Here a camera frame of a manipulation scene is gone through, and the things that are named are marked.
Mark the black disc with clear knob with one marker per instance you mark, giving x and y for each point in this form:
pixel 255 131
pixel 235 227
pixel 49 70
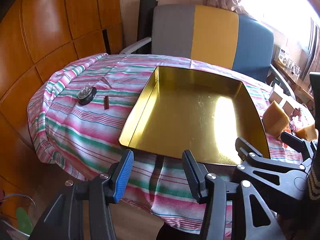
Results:
pixel 86 100

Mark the wooden panel wardrobe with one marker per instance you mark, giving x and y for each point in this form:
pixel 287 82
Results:
pixel 50 30

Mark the grey yellow blue chair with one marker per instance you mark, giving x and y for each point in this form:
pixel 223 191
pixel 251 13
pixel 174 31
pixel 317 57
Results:
pixel 172 32

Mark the yellow sponge block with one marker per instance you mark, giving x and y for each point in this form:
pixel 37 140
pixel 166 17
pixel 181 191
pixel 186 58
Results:
pixel 273 120
pixel 308 132

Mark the small white box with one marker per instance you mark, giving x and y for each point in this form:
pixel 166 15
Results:
pixel 288 106
pixel 276 95

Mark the cluster of clear glasses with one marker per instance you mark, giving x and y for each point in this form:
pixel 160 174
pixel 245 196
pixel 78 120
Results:
pixel 294 67

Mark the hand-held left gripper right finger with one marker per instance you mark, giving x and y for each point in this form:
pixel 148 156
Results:
pixel 192 177

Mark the green plastic item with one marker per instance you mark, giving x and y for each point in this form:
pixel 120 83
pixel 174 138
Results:
pixel 23 221

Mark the wooden side desk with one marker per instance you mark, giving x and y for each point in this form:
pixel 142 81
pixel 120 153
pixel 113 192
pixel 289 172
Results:
pixel 295 80

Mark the gold metal tin container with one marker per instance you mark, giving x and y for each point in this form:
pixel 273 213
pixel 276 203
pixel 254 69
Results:
pixel 187 110

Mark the white labelled box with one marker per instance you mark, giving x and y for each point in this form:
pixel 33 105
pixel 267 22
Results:
pixel 282 53

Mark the small pink cup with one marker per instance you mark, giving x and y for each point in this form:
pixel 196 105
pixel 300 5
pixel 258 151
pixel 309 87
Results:
pixel 297 112

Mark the small brown stick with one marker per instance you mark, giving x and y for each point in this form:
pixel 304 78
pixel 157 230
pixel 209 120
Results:
pixel 106 102

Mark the striped pink green tablecloth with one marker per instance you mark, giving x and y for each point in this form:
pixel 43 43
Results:
pixel 82 120

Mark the clear round container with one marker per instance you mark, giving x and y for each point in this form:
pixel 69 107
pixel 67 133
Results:
pixel 7 220

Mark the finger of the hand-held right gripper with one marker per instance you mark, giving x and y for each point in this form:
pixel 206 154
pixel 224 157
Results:
pixel 295 141
pixel 250 155

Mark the window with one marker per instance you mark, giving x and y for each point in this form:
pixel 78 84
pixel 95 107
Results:
pixel 287 10

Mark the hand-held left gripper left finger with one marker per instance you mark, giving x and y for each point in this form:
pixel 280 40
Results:
pixel 123 177

